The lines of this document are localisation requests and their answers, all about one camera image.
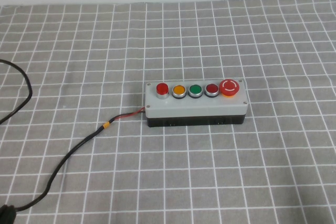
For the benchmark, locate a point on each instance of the red illuminated push button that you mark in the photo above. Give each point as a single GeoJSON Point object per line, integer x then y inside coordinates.
{"type": "Point", "coordinates": [162, 89]}

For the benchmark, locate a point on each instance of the grey black push-button control box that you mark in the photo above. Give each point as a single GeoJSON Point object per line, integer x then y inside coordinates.
{"type": "Point", "coordinates": [197, 108]}

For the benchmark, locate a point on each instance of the yellow flat push button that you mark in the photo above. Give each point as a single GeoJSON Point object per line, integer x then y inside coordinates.
{"type": "Point", "coordinates": [179, 90]}

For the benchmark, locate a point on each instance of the green flat push button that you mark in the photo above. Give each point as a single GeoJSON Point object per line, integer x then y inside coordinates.
{"type": "Point", "coordinates": [195, 89]}

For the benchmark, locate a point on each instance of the dark red flat push button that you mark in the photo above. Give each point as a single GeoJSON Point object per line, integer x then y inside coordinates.
{"type": "Point", "coordinates": [211, 88]}

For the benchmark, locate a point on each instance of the red mushroom emergency stop button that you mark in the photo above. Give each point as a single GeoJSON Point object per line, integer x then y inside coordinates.
{"type": "Point", "coordinates": [229, 86]}

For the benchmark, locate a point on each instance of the grey white checked tablecloth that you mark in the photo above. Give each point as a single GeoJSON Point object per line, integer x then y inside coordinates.
{"type": "Point", "coordinates": [183, 171]}

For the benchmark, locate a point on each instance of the black power adapter block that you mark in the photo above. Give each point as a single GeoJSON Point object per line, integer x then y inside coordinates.
{"type": "Point", "coordinates": [6, 214]}

